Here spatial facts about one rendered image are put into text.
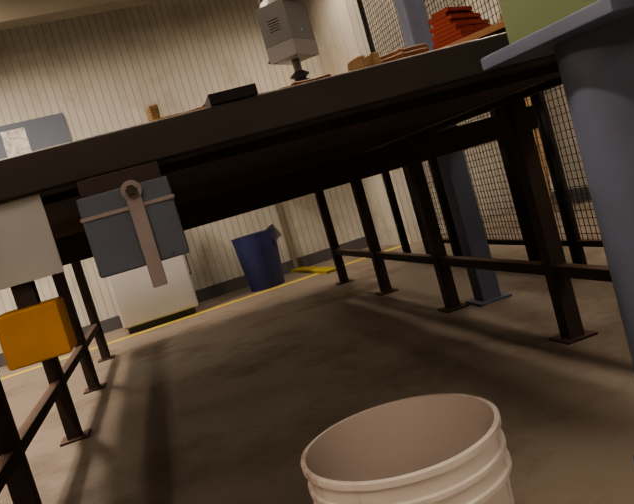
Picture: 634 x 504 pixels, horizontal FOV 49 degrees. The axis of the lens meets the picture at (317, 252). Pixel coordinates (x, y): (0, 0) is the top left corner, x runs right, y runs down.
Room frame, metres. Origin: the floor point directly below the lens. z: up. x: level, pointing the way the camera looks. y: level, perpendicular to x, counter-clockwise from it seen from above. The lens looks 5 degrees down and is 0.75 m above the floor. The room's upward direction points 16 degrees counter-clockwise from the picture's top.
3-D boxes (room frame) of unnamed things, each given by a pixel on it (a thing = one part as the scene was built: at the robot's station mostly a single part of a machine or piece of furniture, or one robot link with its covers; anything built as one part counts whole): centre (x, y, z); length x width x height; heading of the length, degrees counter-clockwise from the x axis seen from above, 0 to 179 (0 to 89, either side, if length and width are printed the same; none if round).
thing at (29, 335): (1.02, 0.43, 0.74); 0.09 x 0.08 x 0.24; 102
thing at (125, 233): (1.06, 0.26, 0.77); 0.14 x 0.11 x 0.18; 102
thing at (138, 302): (6.20, 1.52, 0.68); 0.70 x 0.62 x 1.37; 109
